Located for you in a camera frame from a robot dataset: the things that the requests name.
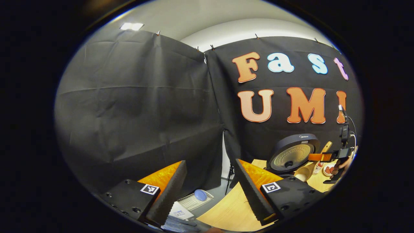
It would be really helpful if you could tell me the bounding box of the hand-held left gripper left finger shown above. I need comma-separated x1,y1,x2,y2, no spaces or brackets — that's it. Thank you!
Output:
99,160,188,227

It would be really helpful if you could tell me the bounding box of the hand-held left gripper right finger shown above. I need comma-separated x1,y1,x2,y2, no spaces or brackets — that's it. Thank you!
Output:
234,159,324,226

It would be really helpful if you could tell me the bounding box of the wooden spoon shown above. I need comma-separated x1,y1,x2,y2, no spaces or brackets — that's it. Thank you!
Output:
293,141,333,183

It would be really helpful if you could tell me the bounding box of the silver black rice cooker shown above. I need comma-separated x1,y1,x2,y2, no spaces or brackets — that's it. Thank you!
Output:
266,133,321,177

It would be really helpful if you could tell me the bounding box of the clear water bottle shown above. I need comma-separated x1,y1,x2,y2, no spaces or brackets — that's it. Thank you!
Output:
312,161,326,175

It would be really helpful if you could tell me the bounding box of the white round plate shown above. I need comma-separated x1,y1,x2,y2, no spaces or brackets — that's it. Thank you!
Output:
322,163,339,177

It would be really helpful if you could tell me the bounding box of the white paper sheet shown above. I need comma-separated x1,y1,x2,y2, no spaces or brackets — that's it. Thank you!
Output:
168,201,195,221

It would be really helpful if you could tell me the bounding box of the white slatted tray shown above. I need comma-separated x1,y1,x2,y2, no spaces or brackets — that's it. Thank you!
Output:
177,189,215,211

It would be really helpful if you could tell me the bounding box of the black tripod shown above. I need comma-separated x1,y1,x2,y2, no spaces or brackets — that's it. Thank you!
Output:
225,164,235,195

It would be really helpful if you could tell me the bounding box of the blue plastic bag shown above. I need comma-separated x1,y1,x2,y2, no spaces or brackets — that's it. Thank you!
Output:
161,215,212,232

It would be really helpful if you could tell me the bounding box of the black backdrop cloth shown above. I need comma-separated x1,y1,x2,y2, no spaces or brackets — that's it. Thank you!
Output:
54,29,364,194

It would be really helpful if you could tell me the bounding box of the ceiling light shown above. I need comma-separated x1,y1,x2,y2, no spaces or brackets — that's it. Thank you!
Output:
119,22,145,31

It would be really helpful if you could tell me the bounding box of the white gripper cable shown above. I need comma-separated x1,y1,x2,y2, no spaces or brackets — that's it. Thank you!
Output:
347,116,358,150

